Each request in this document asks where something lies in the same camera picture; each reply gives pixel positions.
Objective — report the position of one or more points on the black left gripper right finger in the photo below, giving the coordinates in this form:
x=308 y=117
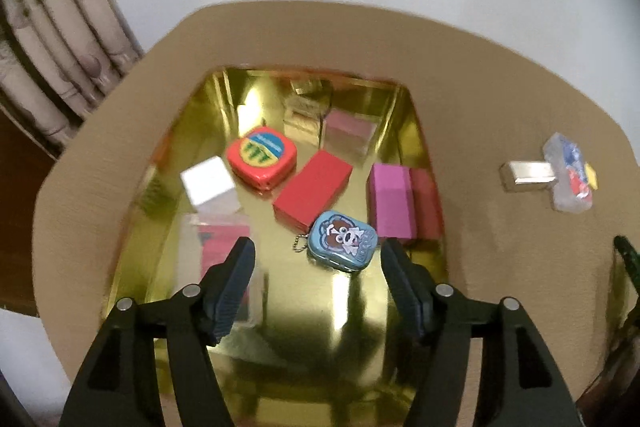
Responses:
x=520 y=383

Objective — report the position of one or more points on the YSL lip gloss tube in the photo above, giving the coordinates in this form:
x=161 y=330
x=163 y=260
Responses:
x=220 y=251

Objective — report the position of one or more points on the small silver box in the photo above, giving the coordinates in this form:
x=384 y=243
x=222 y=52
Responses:
x=527 y=176

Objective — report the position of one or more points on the clear plastic packet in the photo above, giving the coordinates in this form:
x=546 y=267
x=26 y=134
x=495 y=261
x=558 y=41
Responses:
x=571 y=192

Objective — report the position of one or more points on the pink rectangular box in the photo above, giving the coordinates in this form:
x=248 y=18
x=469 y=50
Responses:
x=403 y=203

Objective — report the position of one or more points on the white cube box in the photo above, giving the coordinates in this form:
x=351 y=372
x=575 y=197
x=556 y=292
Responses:
x=210 y=187

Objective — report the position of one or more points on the blue cartoon tin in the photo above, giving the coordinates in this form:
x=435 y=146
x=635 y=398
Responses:
x=339 y=241

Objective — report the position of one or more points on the dark wooden furniture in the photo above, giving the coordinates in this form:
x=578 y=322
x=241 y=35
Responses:
x=24 y=166

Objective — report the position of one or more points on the red rounded tin box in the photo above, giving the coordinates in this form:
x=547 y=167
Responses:
x=262 y=158

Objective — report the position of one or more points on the red rectangular box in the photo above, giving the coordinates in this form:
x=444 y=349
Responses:
x=311 y=191

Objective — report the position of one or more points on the patterned curtain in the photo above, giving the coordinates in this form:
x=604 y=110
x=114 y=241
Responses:
x=59 y=61

